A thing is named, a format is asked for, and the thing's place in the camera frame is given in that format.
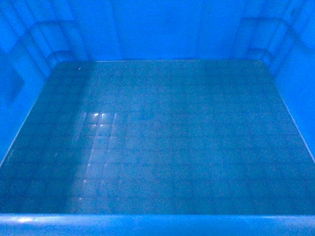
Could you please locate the large blue plastic crate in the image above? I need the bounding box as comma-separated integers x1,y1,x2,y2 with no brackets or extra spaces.
0,0,315,236

